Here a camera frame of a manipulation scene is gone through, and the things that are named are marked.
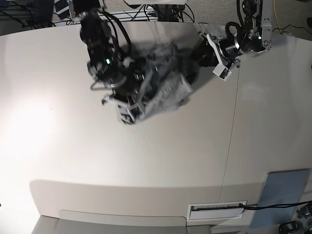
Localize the yellow floor cable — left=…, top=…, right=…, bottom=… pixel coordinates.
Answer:
left=273, top=0, right=283, bottom=30

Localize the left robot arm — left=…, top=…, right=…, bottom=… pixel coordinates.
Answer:
left=192, top=0, right=273, bottom=69

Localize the blue-grey flat panel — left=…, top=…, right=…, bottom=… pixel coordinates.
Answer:
left=249, top=168, right=311, bottom=229

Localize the black cable over panel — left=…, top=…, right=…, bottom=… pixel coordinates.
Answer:
left=240, top=201, right=312, bottom=211

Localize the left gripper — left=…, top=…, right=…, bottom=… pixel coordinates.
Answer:
left=198, top=31, right=240, bottom=70

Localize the white cable grommet box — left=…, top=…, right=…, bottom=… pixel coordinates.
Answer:
left=187, top=201, right=247, bottom=222

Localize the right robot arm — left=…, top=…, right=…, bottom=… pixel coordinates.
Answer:
left=68, top=0, right=156, bottom=110

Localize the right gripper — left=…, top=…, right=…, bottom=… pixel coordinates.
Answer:
left=101, top=73, right=156, bottom=110

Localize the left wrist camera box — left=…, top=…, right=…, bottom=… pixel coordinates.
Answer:
left=213, top=63, right=232, bottom=81

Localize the grey T-shirt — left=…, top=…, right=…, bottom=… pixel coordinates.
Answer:
left=131, top=40, right=203, bottom=124

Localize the black device bottom right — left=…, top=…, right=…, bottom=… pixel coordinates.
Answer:
left=278, top=221, right=303, bottom=234

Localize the black labelled power box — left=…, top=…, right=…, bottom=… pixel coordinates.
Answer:
left=54, top=0, right=70, bottom=20

